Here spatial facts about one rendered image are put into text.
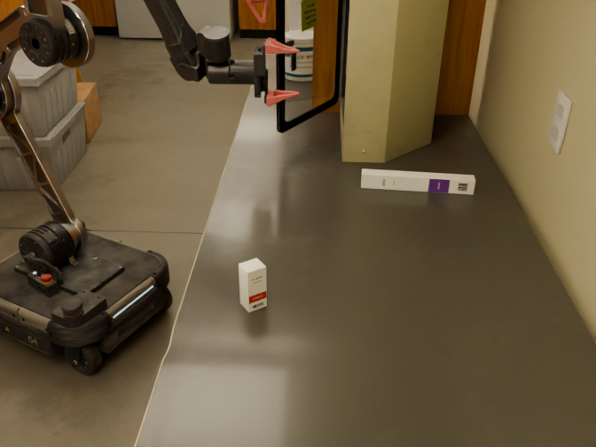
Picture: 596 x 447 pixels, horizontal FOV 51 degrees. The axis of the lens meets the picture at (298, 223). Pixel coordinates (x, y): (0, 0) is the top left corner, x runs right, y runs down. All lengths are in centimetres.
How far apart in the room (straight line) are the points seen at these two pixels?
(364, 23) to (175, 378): 92
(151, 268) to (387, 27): 140
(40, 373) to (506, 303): 178
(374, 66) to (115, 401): 144
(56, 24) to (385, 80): 101
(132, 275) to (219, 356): 149
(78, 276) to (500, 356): 177
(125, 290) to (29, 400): 49
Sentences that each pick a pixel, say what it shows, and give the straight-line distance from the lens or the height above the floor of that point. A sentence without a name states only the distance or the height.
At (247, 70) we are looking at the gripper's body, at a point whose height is 121.
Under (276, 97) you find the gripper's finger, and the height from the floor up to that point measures 115.
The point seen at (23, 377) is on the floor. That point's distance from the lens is 252.
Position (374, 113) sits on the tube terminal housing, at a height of 108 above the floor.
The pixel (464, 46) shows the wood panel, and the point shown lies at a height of 115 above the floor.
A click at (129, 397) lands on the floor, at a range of 233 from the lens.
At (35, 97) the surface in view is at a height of 55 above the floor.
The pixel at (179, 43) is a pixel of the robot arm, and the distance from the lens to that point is 147.
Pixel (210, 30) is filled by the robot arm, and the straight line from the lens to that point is 144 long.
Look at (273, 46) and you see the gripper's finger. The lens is 142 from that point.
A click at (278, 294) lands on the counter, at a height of 94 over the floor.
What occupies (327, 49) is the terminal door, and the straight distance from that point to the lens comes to 180.
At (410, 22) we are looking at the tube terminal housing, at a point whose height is 129.
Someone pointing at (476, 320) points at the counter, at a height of 94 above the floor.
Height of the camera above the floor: 162
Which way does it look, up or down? 30 degrees down
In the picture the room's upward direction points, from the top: 1 degrees clockwise
